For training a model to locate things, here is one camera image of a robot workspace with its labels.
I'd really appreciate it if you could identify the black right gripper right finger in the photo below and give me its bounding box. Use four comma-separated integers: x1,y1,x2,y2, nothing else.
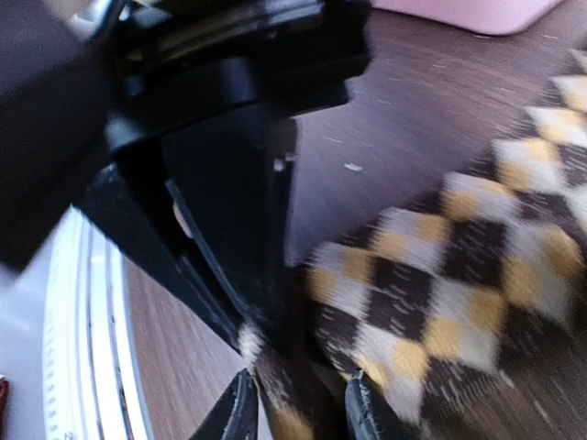
345,369,417,440

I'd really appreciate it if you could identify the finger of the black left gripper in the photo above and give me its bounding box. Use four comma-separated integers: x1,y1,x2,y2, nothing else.
76,163,242,349
162,103,297,339

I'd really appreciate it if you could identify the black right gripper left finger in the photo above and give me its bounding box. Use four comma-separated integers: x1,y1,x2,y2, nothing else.
199,369,259,440

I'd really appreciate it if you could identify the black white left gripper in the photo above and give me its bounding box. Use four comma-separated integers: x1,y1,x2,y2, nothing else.
1,1,371,270

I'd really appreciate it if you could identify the brown checkered sock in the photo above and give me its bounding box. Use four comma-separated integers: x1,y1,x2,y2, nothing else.
239,48,586,439

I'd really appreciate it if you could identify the pink divided plastic tray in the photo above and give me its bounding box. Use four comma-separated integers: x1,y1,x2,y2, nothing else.
372,0,561,36

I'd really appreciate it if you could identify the aluminium front frame rail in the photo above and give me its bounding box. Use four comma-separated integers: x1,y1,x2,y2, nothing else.
0,205,152,440

